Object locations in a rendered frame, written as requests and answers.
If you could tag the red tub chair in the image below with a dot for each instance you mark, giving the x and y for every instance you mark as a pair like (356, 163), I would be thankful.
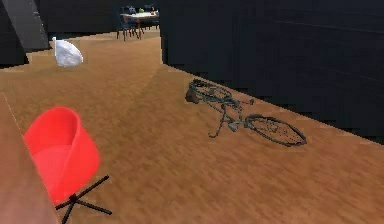
(63, 150)

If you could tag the dark blue dining chair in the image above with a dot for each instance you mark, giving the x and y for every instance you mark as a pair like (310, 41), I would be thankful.
(150, 16)
(127, 25)

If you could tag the dark green bicycle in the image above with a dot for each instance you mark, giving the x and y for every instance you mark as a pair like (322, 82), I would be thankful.
(230, 110)

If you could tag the brown wooden furniture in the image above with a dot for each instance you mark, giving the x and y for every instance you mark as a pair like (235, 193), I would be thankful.
(16, 176)

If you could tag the white dining table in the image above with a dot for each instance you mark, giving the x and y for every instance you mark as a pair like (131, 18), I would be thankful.
(140, 16)

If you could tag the white bag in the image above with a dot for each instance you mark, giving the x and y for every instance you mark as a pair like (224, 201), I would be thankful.
(66, 53)

